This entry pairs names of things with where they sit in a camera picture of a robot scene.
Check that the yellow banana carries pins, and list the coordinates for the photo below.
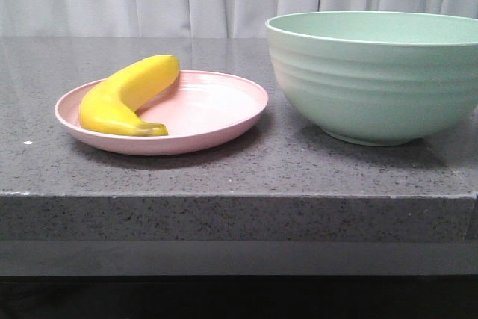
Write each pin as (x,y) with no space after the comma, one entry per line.
(110,107)

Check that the pink plate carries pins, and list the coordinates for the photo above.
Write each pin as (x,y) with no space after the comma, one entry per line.
(201,110)

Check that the green ribbed bowl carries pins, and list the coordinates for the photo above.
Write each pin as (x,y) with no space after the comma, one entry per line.
(376,78)

